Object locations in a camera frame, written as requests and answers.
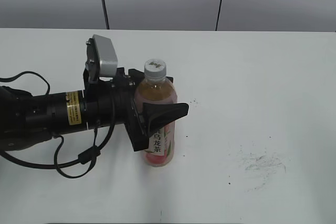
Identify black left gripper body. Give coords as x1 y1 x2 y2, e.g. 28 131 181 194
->
83 68 149 152

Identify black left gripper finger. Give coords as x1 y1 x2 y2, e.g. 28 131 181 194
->
142 103 189 136
128 68 174 88

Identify oolong tea bottle pink label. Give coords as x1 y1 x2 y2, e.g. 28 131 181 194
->
134 58 178 168

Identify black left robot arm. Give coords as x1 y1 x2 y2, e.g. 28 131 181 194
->
1 68 189 151

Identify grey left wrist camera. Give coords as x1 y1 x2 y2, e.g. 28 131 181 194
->
86 34 118 83

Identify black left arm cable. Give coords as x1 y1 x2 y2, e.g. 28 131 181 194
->
0 70 116 179

